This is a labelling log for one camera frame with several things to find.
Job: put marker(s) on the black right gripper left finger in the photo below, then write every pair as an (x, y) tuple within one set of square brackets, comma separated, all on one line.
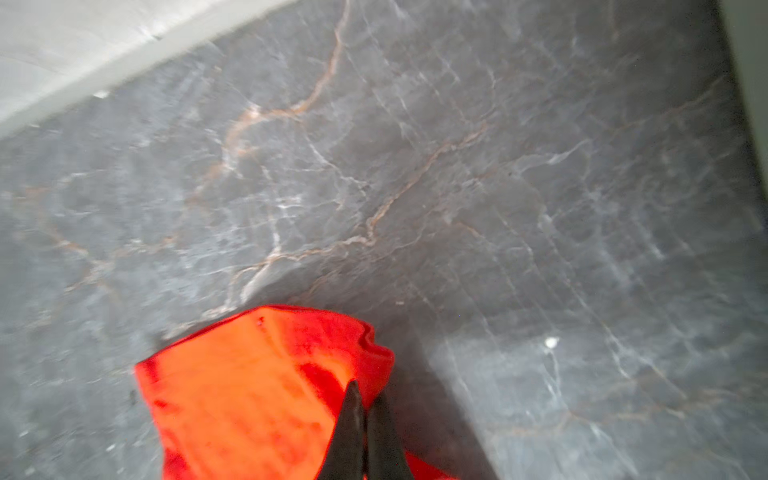
[(345, 457)]

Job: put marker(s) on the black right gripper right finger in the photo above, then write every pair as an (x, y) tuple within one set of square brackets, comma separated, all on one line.
[(385, 455)]

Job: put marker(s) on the red t shirt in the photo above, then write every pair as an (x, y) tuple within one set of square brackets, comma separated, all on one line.
[(259, 395)]

